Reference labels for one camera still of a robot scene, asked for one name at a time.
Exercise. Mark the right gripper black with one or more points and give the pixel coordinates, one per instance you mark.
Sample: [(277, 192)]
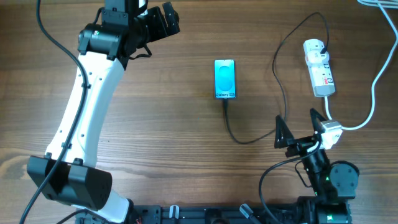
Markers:
[(301, 145)]

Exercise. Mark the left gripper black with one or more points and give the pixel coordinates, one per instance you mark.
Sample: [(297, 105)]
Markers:
[(171, 19)]

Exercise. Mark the turquoise screen smartphone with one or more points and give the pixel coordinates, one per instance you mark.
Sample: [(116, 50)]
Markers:
[(225, 85)]

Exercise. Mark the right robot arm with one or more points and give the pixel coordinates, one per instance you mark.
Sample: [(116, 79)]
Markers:
[(333, 183)]

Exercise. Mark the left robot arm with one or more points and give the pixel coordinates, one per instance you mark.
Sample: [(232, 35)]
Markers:
[(67, 172)]

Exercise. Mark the white charger plug adapter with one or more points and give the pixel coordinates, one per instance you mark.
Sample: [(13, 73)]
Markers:
[(315, 57)]

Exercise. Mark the white power strip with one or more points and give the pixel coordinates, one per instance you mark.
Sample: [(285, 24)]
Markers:
[(320, 75)]

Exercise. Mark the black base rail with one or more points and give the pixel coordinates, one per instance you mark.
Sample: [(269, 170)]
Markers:
[(214, 214)]

